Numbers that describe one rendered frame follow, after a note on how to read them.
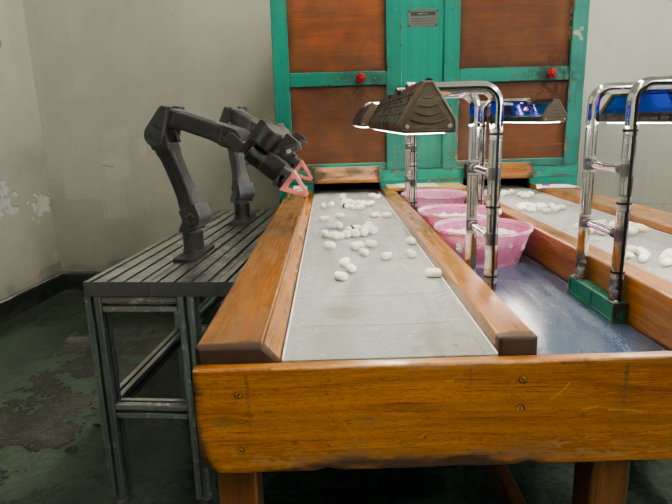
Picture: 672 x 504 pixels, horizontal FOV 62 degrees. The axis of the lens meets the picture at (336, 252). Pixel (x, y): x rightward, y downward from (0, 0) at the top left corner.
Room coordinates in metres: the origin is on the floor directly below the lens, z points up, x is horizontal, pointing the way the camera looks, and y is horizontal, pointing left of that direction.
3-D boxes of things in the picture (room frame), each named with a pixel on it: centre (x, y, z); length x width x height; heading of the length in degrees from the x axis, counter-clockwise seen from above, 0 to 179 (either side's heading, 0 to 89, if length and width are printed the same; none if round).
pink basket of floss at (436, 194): (2.22, -0.40, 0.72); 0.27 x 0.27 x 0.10
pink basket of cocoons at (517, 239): (1.50, -0.41, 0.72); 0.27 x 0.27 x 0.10
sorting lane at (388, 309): (1.62, -0.06, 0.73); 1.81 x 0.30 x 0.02; 0
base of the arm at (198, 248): (1.67, 0.44, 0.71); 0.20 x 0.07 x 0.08; 175
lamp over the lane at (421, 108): (1.08, -0.13, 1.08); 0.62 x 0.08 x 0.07; 0
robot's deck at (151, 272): (1.95, 0.16, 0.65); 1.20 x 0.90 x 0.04; 175
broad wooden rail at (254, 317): (1.62, 0.15, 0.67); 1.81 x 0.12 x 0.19; 0
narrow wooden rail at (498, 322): (1.62, -0.24, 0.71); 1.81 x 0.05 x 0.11; 0
